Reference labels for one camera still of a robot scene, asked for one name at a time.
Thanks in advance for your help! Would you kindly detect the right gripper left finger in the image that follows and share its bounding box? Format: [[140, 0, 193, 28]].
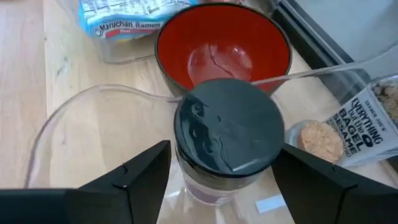
[[0, 139, 172, 224]]

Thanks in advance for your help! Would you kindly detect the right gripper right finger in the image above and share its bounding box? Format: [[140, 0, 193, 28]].
[[272, 143, 398, 224]]

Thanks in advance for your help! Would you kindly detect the white cap bagel seasoning jar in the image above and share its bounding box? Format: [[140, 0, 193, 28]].
[[284, 73, 398, 168]]

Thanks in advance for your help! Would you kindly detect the purple label spice jar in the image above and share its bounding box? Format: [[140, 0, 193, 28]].
[[173, 77, 286, 207]]

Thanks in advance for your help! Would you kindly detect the blue ramen pack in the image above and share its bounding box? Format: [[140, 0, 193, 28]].
[[76, 0, 200, 41]]

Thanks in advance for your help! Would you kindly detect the red and black bowl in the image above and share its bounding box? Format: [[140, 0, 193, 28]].
[[154, 2, 293, 98]]

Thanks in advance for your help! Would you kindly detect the black aluminium table frame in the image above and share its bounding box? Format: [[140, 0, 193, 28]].
[[269, 0, 373, 105]]

